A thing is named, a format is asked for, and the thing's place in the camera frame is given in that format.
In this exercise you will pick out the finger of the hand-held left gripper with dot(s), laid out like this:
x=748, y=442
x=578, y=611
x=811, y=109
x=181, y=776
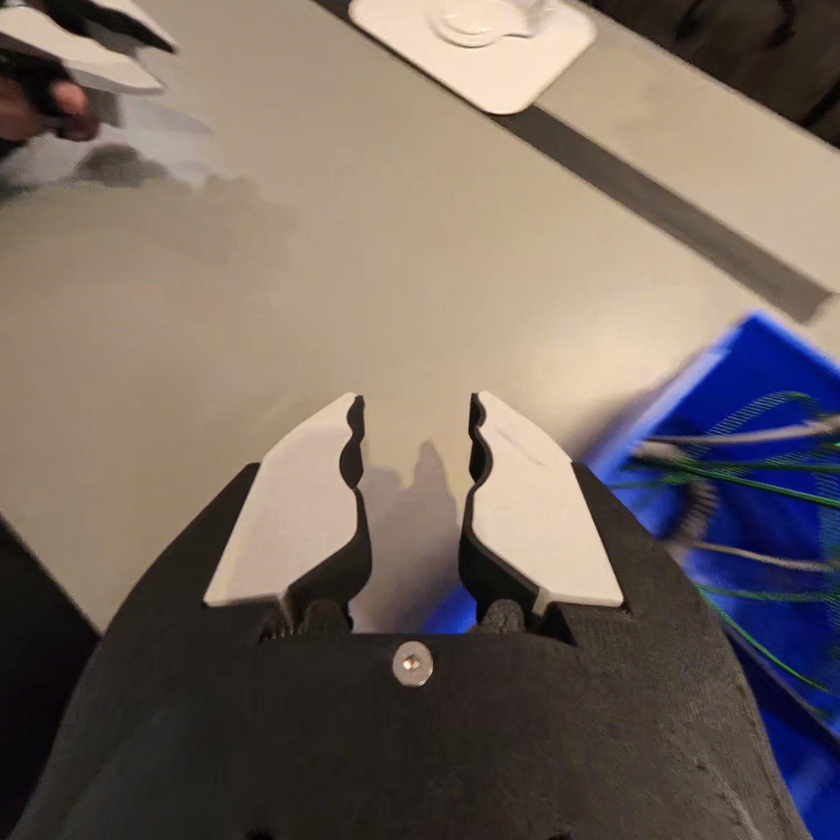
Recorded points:
x=79, y=59
x=141, y=23

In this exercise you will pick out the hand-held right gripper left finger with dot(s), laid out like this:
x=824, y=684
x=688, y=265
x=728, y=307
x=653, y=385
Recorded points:
x=289, y=512

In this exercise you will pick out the person's left hand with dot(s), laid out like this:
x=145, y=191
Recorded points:
x=65, y=108

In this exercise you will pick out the blue storage bin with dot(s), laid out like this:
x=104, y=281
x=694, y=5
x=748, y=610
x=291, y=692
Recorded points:
x=754, y=358

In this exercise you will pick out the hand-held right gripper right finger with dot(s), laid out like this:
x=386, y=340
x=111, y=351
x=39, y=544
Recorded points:
x=544, y=512

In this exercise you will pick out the grey desk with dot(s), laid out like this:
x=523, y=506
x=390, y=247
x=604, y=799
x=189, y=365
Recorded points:
x=328, y=262

